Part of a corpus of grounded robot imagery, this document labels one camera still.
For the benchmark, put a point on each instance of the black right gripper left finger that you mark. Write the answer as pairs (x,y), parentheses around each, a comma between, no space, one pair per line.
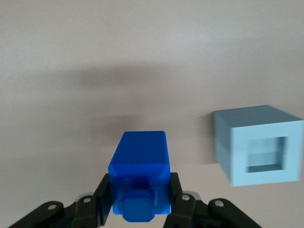
(71,213)

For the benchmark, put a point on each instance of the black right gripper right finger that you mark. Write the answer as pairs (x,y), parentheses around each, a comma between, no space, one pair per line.
(202,213)

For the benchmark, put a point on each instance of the blue plastic block part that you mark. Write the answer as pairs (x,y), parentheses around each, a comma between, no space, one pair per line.
(140,152)

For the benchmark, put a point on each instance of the gray square hollow base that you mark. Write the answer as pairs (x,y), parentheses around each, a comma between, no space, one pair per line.
(237,156)

